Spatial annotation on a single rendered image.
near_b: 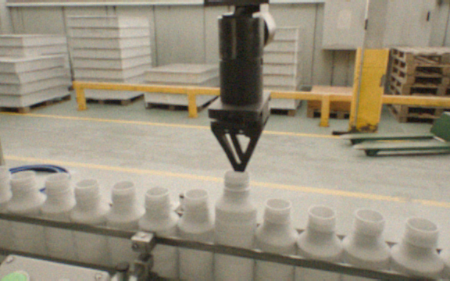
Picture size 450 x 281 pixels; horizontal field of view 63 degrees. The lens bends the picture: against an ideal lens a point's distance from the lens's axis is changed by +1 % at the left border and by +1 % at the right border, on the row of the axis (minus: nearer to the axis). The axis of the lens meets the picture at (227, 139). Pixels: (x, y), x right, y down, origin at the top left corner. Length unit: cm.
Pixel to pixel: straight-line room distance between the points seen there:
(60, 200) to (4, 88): 634
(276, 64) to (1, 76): 434
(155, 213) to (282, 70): 535
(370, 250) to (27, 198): 51
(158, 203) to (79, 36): 660
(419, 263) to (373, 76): 449
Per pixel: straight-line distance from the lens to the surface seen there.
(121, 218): 57
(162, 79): 626
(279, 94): 540
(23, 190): 67
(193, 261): 55
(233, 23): 45
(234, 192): 49
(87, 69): 706
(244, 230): 51
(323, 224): 49
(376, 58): 493
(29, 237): 69
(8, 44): 806
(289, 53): 577
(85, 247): 62
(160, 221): 54
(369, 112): 502
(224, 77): 46
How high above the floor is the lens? 140
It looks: 18 degrees down
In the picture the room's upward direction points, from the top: straight up
